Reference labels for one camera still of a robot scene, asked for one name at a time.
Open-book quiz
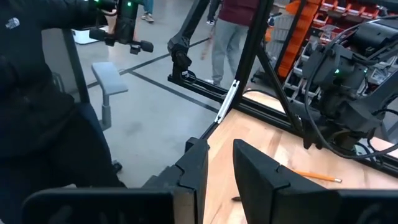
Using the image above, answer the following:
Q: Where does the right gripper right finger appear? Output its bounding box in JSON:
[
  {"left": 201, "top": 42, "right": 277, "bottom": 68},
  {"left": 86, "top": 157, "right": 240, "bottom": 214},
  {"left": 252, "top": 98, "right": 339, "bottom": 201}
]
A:
[{"left": 233, "top": 139, "right": 398, "bottom": 224}]

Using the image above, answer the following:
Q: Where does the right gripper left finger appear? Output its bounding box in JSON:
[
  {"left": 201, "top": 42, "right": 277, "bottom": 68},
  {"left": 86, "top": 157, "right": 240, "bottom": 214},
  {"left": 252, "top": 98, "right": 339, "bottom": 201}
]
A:
[{"left": 21, "top": 138, "right": 209, "bottom": 224}]

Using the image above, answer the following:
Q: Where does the orange pencil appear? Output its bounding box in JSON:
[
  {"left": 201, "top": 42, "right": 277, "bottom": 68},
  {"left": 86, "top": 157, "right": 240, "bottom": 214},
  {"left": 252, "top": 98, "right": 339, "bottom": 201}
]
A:
[{"left": 292, "top": 169, "right": 343, "bottom": 184}]

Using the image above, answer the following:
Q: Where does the office chair grey armrest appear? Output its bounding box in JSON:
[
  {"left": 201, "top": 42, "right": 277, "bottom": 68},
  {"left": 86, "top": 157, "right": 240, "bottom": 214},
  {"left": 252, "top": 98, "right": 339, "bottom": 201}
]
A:
[{"left": 42, "top": 27, "right": 129, "bottom": 175}]

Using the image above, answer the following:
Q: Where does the black table edge clamp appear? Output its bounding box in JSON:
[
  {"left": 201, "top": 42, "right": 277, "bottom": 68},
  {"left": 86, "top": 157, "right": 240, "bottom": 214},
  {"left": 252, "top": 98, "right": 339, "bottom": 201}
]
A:
[{"left": 185, "top": 136, "right": 210, "bottom": 154}]

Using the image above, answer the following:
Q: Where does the person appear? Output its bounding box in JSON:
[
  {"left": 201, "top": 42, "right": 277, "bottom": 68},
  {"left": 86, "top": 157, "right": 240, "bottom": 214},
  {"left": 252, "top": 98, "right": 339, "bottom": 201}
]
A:
[
  {"left": 200, "top": 0, "right": 261, "bottom": 88},
  {"left": 141, "top": 0, "right": 155, "bottom": 23},
  {"left": 0, "top": 0, "right": 127, "bottom": 224}
]

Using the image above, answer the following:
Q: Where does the orange parts bin rack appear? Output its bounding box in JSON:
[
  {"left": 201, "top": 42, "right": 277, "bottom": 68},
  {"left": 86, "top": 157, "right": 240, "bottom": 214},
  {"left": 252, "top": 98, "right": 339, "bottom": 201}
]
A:
[{"left": 264, "top": 0, "right": 398, "bottom": 103}]

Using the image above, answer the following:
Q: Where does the silver corner bracket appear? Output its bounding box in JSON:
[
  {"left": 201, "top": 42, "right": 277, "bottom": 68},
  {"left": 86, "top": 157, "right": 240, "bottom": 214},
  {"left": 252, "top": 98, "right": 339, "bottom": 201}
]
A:
[{"left": 213, "top": 79, "right": 241, "bottom": 124}]

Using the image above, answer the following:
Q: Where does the black aluminium table frame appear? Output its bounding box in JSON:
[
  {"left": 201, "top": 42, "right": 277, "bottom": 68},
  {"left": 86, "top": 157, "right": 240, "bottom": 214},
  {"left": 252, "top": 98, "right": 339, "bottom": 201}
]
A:
[{"left": 167, "top": 0, "right": 398, "bottom": 179}]

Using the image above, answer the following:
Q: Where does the black leader arm handle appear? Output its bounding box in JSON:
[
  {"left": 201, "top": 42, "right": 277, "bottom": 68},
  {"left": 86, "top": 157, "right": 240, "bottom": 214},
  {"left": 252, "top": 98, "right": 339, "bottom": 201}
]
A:
[{"left": 88, "top": 0, "right": 155, "bottom": 56}]

